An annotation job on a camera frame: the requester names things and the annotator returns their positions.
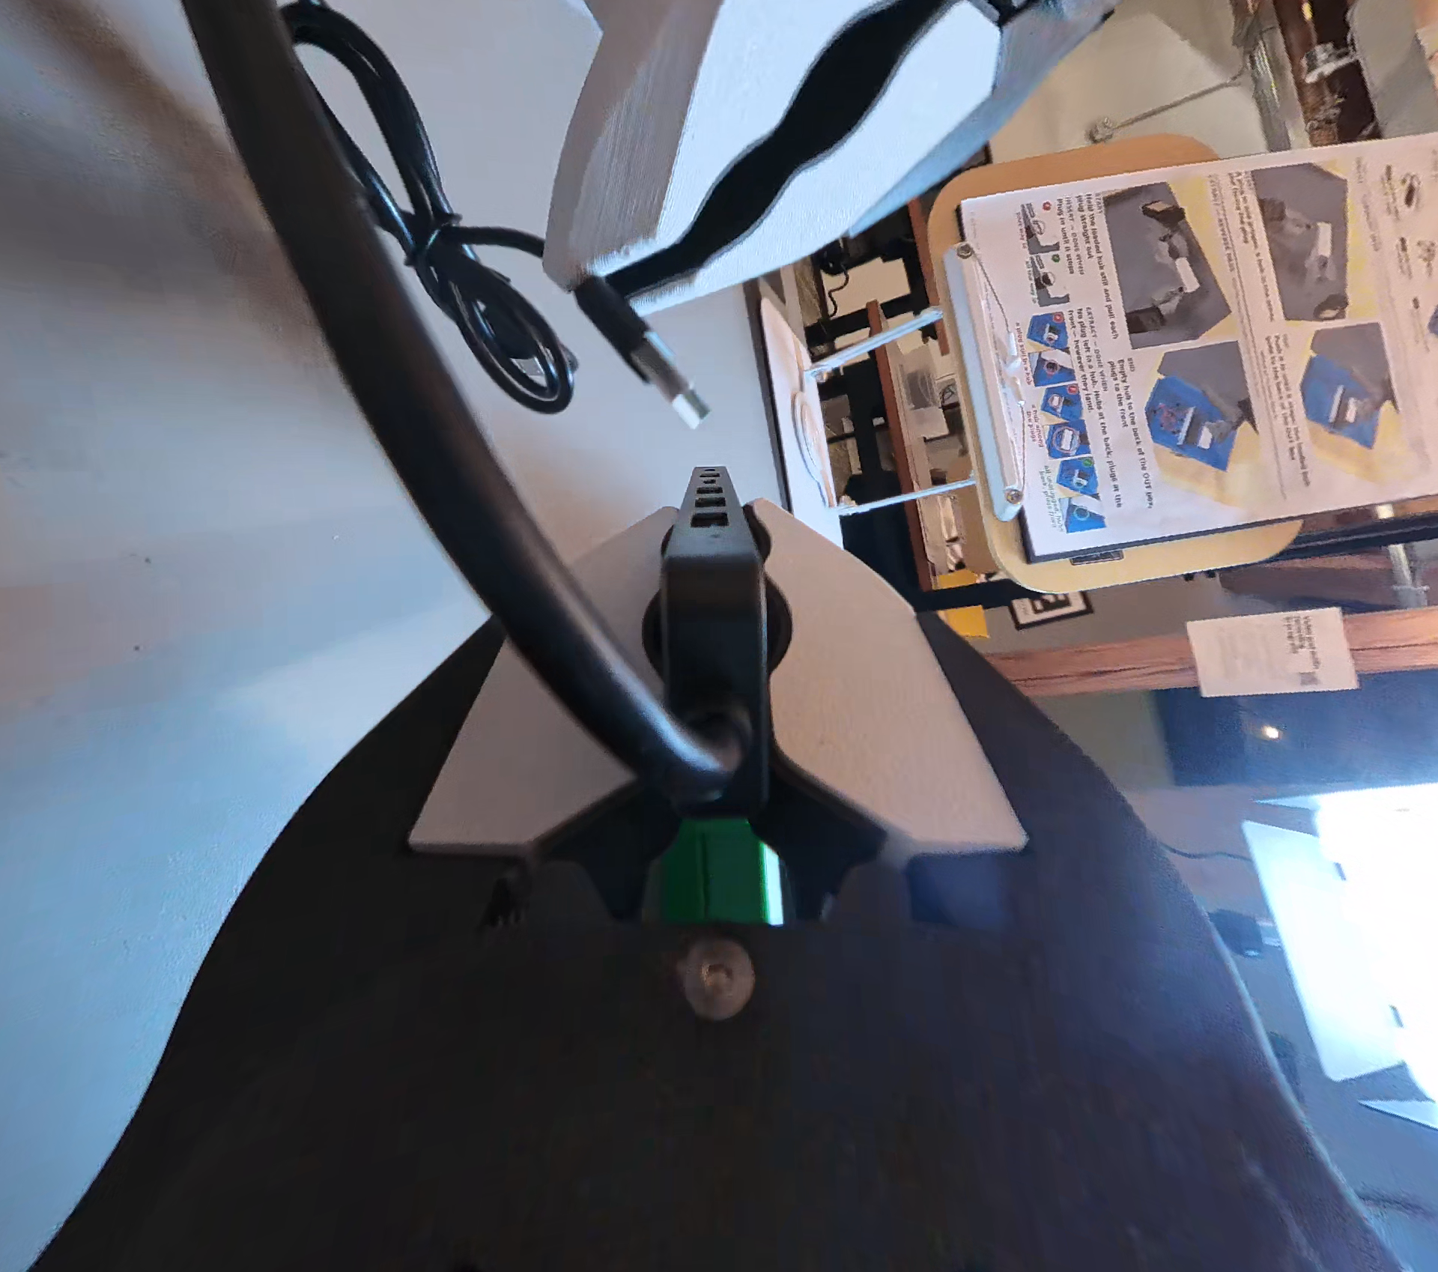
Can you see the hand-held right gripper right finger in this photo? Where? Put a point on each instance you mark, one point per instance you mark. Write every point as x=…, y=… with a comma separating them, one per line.
x=889, y=723

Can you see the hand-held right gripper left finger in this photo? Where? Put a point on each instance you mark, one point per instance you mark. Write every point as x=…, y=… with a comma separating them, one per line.
x=506, y=801

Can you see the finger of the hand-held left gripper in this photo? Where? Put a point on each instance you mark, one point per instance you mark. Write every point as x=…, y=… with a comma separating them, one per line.
x=697, y=57
x=899, y=103

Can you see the green plastic bin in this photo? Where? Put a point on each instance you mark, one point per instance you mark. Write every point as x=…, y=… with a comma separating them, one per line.
x=709, y=874

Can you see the yellow box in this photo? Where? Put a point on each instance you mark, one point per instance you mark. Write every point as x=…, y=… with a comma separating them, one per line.
x=965, y=609

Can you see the black framed marker sign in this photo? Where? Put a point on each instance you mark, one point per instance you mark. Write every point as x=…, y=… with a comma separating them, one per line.
x=1050, y=609

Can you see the wooden table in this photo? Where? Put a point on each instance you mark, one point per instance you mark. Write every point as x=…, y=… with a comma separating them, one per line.
x=1102, y=665

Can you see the instruction board with white stand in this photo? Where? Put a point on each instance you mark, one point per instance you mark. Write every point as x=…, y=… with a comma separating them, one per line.
x=1181, y=339

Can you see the white paper note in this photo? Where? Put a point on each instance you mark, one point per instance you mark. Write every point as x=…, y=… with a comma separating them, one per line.
x=1270, y=651

